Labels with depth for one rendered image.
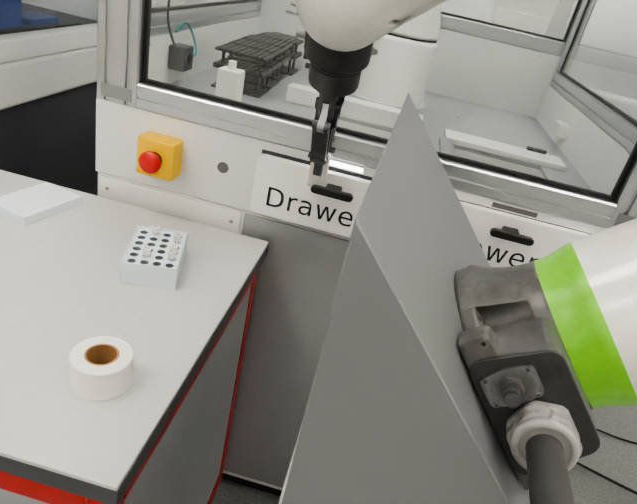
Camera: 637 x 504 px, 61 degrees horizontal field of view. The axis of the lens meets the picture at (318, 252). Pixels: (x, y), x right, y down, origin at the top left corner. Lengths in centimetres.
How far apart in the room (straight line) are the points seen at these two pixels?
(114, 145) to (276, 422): 71
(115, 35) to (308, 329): 66
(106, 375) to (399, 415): 41
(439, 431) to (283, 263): 79
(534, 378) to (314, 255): 74
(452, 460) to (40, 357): 54
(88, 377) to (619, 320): 53
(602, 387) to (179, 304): 60
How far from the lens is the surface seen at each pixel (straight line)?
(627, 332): 41
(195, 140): 105
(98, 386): 68
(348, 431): 35
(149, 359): 75
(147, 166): 102
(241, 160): 103
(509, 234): 98
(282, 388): 127
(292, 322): 116
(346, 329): 31
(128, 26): 107
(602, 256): 43
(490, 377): 37
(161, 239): 94
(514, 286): 43
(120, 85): 109
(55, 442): 66
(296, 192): 99
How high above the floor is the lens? 125
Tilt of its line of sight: 28 degrees down
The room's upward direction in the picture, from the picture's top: 13 degrees clockwise
